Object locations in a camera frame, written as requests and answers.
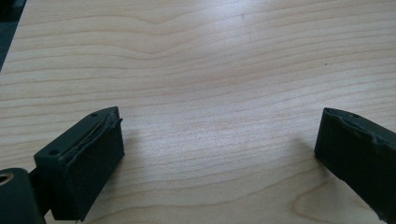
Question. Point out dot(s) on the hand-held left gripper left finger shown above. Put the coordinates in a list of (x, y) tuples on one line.
[(81, 161)]

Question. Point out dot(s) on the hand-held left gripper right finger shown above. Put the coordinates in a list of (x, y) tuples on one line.
[(358, 155)]

